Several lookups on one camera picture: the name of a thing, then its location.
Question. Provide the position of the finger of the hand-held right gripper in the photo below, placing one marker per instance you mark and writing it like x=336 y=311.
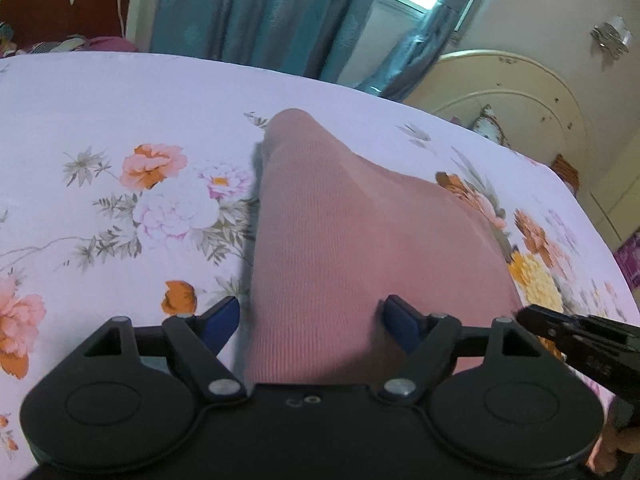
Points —
x=595 y=342

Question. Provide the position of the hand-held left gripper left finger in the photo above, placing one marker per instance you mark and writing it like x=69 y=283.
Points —
x=220 y=324

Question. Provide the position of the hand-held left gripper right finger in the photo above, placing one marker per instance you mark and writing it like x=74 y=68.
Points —
x=400 y=321

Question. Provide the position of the pink knit garment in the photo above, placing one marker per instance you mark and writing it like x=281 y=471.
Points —
x=340 y=240

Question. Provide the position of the person's right hand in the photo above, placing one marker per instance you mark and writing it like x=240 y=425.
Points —
x=612 y=450

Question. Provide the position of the purple cloth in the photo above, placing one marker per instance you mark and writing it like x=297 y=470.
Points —
x=631 y=260

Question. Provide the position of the orange cloth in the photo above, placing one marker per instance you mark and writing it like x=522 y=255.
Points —
x=567 y=172

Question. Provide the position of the white floral bed sheet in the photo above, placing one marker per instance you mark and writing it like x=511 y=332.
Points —
x=100 y=110

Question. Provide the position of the magenta folded cloth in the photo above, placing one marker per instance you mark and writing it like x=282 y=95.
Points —
x=112 y=43

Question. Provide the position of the blue curtain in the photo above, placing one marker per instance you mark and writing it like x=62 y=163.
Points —
x=280 y=15

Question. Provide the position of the red headboard with white trim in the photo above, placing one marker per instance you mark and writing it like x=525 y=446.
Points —
x=45 y=0

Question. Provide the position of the silver wall lamp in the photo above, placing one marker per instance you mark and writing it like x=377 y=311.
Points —
x=611 y=35

